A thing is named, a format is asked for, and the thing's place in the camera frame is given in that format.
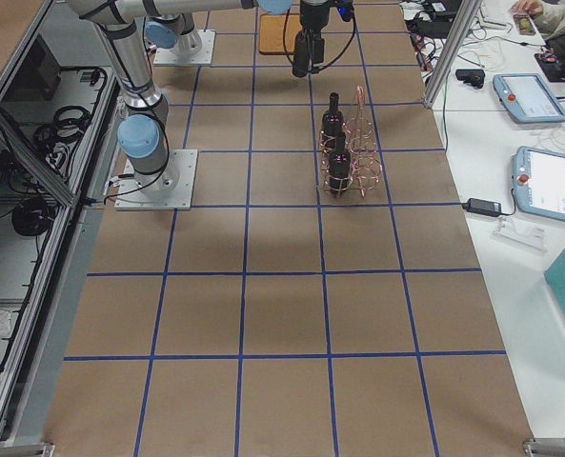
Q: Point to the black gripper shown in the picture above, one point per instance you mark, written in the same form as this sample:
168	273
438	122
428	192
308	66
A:
311	16

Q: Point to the dark wine bottle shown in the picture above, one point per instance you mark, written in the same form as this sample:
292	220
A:
301	57
339	162
332	119

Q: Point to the wooden tray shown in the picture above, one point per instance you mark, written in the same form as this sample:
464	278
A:
276	33

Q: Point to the black webcam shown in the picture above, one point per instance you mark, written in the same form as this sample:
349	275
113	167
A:
474	78

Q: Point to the smartphone on desk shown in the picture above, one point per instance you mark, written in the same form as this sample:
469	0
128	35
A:
524	24

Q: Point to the upper teach pendant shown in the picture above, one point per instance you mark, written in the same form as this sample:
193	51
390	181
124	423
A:
528	98

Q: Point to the teach pendant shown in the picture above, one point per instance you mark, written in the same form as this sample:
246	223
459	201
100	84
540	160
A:
528	98
539	182

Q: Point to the black power adapter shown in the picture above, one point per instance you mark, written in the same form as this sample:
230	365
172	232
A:
482	207

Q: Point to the person at desk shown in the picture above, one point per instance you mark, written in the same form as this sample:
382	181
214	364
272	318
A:
560	19

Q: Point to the lower teach pendant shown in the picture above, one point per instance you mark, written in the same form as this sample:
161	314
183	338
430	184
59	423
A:
539	182

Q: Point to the clear acrylic stand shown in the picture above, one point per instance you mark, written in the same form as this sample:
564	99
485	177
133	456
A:
527	236

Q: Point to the copper wire bottle basket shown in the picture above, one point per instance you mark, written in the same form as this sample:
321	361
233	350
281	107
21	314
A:
366	169

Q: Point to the aluminium frame post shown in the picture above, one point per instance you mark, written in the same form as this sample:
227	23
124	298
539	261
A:
458	32

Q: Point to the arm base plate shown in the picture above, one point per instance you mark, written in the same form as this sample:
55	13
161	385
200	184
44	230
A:
191	50
172	190

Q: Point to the aluminium side frame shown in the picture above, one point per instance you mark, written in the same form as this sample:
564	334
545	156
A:
55	91

